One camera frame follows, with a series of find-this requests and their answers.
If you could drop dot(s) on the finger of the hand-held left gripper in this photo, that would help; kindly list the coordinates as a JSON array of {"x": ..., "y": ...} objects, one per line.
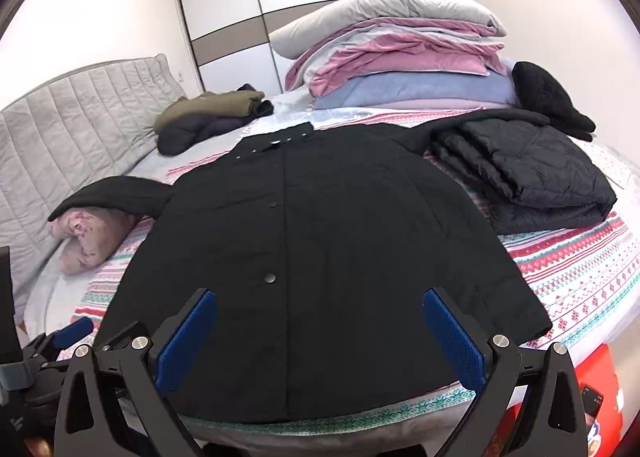
[{"x": 75, "y": 329}]

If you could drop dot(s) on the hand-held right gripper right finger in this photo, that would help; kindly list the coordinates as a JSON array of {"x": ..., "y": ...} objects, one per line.
[{"x": 452, "y": 347}]

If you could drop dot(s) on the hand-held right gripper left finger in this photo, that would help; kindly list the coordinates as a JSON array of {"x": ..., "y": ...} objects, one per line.
[{"x": 185, "y": 347}]

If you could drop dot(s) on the black coat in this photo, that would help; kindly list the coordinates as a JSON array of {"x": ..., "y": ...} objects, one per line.
[{"x": 325, "y": 237}]

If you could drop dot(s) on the pink floral pillow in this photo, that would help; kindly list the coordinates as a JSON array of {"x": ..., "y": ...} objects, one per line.
[{"x": 90, "y": 237}]

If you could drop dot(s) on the patterned red green blanket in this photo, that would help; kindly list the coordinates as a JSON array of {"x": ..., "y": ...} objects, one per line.
[{"x": 575, "y": 262}]

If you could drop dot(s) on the black device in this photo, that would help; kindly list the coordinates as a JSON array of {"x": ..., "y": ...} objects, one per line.
[{"x": 592, "y": 399}]

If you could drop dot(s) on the red box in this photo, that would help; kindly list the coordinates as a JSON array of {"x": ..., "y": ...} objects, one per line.
[{"x": 607, "y": 372}]

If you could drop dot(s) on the folded black quilted jacket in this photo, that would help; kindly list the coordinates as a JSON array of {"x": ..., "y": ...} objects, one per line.
[{"x": 540, "y": 172}]

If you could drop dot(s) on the grey quilted headboard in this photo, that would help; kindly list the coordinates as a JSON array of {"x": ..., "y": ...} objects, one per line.
[{"x": 65, "y": 127}]

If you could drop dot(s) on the dark navy puffer jacket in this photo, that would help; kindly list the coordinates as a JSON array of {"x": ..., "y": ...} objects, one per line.
[{"x": 185, "y": 134}]

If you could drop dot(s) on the olive green jacket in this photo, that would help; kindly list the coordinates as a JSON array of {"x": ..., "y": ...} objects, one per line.
[{"x": 210, "y": 104}]

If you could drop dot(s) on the small black garment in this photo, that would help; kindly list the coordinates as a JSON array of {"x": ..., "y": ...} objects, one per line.
[{"x": 262, "y": 108}]

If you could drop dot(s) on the blue blanket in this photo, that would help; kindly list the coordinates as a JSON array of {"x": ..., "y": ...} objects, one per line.
[{"x": 425, "y": 87}]

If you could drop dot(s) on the white fringed sheet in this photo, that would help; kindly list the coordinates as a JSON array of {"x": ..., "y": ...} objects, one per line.
[{"x": 290, "y": 107}]

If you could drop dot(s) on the black fuzzy garment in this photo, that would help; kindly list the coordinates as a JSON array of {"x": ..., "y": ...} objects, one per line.
[{"x": 540, "y": 92}]

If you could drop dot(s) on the stack of folded bedding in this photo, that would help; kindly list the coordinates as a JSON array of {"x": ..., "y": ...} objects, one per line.
[{"x": 400, "y": 57}]

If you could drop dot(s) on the grey pillow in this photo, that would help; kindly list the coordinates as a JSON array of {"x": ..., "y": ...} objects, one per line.
[{"x": 380, "y": 7}]

